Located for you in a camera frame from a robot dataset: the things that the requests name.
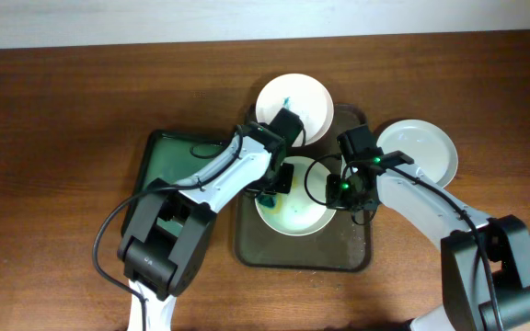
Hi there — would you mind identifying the green and yellow sponge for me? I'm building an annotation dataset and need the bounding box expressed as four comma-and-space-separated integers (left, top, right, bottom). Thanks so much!
255, 193, 279, 213

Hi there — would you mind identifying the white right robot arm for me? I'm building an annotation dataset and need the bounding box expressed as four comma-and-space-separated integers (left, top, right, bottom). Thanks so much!
326, 158, 530, 331

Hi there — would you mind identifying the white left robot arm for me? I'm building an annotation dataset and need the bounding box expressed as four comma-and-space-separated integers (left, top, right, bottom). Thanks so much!
117, 122, 303, 330

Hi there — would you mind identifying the dark brown tray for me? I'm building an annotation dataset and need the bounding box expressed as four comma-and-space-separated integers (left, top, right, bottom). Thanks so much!
234, 104, 373, 272

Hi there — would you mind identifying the green tray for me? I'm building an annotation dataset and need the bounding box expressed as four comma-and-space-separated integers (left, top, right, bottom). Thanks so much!
121, 130, 229, 240

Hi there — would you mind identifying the white plate with blue stain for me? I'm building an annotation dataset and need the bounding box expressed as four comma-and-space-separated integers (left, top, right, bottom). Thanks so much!
256, 74, 334, 146

